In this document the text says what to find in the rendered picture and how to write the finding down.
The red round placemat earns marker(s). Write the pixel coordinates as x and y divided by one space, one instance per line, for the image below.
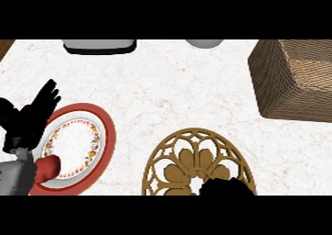
106 137

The gold openwork round placemat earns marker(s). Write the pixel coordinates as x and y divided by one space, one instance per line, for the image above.
190 159

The grey and black appliance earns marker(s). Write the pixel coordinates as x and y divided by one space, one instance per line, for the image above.
100 46

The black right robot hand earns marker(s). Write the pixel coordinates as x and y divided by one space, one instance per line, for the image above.
226 187

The white floral plate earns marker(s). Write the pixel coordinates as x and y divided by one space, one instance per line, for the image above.
75 147

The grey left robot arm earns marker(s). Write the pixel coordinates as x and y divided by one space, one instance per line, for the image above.
9 177

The brown wicker basket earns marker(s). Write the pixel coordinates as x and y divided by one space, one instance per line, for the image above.
298 82

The grey round object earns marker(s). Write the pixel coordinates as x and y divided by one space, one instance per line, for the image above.
204 43

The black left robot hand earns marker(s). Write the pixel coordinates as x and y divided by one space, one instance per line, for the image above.
25 120

